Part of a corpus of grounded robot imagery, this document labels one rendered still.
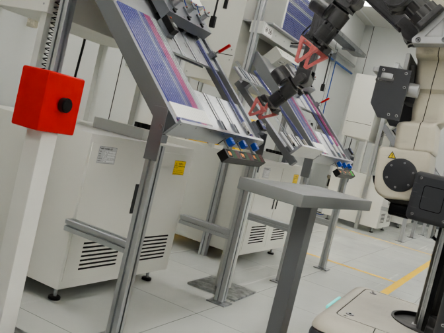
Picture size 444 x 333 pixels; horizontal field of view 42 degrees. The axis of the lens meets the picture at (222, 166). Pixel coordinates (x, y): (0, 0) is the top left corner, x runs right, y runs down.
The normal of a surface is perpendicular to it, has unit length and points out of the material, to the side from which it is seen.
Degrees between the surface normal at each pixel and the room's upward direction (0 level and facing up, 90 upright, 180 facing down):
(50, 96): 90
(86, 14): 90
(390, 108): 90
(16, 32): 90
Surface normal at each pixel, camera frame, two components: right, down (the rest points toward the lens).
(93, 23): 0.86, 0.23
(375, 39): -0.46, -0.05
